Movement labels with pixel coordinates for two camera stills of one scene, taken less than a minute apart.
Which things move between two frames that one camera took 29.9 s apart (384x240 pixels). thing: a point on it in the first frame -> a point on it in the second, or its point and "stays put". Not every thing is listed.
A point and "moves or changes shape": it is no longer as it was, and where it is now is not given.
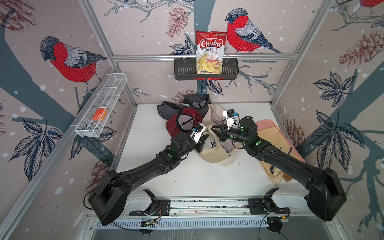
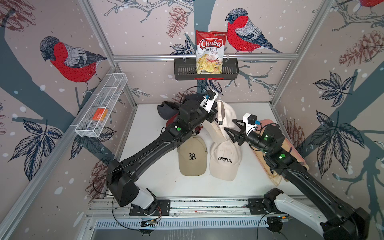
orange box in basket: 100,114 stays put
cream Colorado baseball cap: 232,149 moves or changes shape
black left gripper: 200,143 -> 212,114
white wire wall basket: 90,124 stays put
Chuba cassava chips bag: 210,51 stays put
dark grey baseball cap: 166,109 stays put
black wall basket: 186,69 stays put
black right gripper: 222,134 -> 243,136
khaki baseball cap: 212,151 -> 192,154
